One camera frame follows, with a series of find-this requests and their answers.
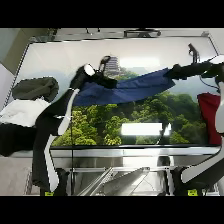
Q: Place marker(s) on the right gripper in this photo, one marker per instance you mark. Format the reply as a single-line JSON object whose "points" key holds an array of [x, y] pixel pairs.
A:
{"points": [[174, 72]]}

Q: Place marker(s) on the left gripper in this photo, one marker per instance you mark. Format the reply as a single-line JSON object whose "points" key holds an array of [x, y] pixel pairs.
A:
{"points": [[106, 81]]}

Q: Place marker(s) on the blue garment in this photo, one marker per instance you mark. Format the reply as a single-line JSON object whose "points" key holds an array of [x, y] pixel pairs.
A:
{"points": [[133, 88]]}

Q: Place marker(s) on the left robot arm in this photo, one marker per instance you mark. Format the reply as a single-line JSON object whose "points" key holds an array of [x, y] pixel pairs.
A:
{"points": [[50, 120]]}

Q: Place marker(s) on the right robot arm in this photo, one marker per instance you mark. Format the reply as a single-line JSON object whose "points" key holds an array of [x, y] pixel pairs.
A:
{"points": [[200, 68]]}

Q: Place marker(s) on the red garment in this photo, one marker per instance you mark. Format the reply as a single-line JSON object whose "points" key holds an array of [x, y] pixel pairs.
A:
{"points": [[209, 116]]}

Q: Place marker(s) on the dark green garment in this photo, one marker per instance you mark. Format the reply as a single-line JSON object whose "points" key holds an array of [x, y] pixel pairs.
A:
{"points": [[35, 88]]}

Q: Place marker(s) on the white garment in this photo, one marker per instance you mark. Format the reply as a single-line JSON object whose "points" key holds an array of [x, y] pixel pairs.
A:
{"points": [[21, 111]]}

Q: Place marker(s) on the black garment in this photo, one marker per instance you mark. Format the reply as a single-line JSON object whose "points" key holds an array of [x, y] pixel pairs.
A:
{"points": [[15, 138]]}

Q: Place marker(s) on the silver frame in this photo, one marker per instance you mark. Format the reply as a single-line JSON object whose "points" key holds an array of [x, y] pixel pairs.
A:
{"points": [[126, 151]]}

